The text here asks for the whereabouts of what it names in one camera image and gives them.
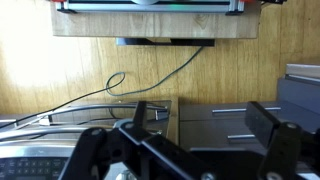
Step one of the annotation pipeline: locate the black bracket under platform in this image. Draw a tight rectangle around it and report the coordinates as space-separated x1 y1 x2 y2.
116 37 215 47

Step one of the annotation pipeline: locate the wooden platform with aluminium frame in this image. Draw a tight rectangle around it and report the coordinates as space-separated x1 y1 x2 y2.
50 2 261 39

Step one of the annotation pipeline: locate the stainless steel gas stove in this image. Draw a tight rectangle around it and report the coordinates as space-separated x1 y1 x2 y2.
0 99 179 180

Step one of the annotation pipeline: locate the black cable on floor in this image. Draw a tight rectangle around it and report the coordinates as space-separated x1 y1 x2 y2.
0 75 126 130

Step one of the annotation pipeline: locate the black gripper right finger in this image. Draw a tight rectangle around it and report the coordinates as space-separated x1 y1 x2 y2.
245 101 280 148

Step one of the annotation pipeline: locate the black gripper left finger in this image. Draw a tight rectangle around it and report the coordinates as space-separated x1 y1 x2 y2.
133 101 147 128

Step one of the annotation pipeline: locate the grey drawer cabinet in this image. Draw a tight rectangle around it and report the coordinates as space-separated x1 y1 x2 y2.
178 63 320 174

